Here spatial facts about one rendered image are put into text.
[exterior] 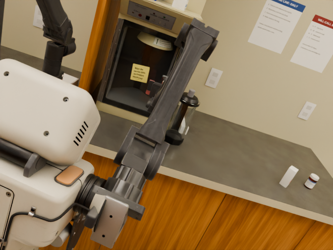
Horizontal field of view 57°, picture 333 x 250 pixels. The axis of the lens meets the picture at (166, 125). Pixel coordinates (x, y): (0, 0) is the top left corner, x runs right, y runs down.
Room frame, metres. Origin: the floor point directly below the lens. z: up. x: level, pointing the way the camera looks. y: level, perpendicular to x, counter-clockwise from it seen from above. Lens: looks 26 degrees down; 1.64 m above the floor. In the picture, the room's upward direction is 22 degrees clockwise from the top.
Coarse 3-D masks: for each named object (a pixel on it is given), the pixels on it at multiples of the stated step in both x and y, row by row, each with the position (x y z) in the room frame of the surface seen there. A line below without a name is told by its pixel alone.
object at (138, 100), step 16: (128, 32) 1.32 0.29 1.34; (144, 32) 1.32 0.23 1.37; (160, 32) 1.33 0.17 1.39; (128, 48) 1.32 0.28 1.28; (144, 48) 1.33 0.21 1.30; (160, 48) 1.34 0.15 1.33; (176, 48) 1.35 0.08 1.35; (112, 64) 1.31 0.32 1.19; (128, 64) 1.32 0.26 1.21; (144, 64) 1.33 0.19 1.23; (160, 64) 1.34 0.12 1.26; (112, 80) 1.31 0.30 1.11; (128, 80) 1.32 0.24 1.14; (160, 80) 1.34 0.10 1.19; (112, 96) 1.32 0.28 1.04; (128, 96) 1.33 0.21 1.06; (144, 96) 1.34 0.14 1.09; (144, 112) 1.34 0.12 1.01
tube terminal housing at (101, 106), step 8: (168, 0) 1.34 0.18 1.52; (192, 0) 1.36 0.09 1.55; (200, 0) 1.36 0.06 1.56; (192, 8) 1.36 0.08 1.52; (200, 8) 1.36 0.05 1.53; (120, 16) 1.32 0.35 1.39; (128, 16) 1.32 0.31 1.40; (144, 24) 1.33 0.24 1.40; (168, 32) 1.35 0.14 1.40; (96, 104) 1.32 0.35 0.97; (104, 104) 1.32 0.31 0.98; (112, 112) 1.33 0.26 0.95; (120, 112) 1.34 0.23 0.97; (128, 112) 1.34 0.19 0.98; (136, 120) 1.35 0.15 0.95; (144, 120) 1.35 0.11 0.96
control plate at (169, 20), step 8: (128, 8) 1.26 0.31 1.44; (136, 8) 1.26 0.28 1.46; (144, 8) 1.25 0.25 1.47; (136, 16) 1.29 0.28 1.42; (144, 16) 1.28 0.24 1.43; (152, 16) 1.28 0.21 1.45; (160, 16) 1.27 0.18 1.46; (168, 16) 1.26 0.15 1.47; (160, 24) 1.30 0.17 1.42; (168, 24) 1.29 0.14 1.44
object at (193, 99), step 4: (184, 92) 1.33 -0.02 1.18; (188, 92) 1.31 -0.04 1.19; (192, 92) 1.31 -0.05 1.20; (184, 96) 1.29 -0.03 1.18; (188, 96) 1.30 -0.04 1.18; (192, 96) 1.31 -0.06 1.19; (184, 100) 1.28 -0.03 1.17; (188, 100) 1.28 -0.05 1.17; (192, 100) 1.28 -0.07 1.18; (196, 100) 1.30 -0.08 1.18
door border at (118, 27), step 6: (120, 24) 1.31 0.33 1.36; (120, 30) 1.31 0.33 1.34; (114, 42) 1.31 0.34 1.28; (114, 48) 1.31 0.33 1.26; (114, 54) 1.31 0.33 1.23; (108, 60) 1.30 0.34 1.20; (108, 66) 1.31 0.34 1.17; (108, 72) 1.31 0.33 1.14; (102, 84) 1.31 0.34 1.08; (102, 90) 1.31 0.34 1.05; (102, 96) 1.31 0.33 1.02
